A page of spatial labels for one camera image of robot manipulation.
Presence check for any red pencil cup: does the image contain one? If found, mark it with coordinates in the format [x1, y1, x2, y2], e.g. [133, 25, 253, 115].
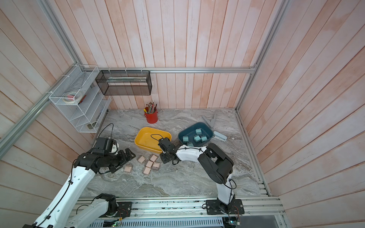
[144, 100, 158, 124]

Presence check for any dark teal plastic tray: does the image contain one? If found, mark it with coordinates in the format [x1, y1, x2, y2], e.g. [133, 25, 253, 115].
[178, 122, 213, 147]

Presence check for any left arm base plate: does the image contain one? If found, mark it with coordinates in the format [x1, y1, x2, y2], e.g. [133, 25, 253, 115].
[106, 201, 132, 219]

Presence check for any yellow plastic tray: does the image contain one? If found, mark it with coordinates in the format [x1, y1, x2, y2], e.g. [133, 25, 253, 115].
[135, 127, 172, 154]

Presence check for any pink plug bottom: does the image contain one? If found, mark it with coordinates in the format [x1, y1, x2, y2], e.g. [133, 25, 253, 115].
[143, 167, 151, 175]

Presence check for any grey plastic clip tool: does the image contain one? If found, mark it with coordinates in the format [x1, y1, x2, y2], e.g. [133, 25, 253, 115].
[202, 114, 217, 129]

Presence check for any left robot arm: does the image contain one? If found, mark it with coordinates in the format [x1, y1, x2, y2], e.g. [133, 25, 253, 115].
[30, 138, 136, 228]

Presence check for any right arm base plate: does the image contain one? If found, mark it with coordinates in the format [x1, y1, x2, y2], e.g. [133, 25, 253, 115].
[205, 199, 245, 215]

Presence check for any white wire wall shelf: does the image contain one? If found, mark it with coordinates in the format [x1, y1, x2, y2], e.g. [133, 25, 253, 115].
[49, 65, 111, 134]

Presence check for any black mesh wall basket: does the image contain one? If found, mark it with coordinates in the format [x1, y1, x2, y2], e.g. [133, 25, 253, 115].
[96, 70, 153, 96]

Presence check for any tape roll on shelf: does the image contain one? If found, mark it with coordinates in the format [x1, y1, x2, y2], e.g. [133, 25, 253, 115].
[61, 91, 82, 105]

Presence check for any pink plug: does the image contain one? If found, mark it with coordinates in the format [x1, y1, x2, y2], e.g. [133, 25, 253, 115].
[149, 154, 158, 162]
[137, 155, 146, 163]
[151, 162, 161, 171]
[143, 167, 151, 175]
[145, 161, 154, 168]
[124, 165, 133, 173]

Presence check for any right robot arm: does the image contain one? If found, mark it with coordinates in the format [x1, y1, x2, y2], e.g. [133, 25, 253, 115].
[157, 138, 236, 207]

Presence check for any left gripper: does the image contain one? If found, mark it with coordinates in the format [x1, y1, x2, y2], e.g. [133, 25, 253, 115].
[105, 148, 136, 173]

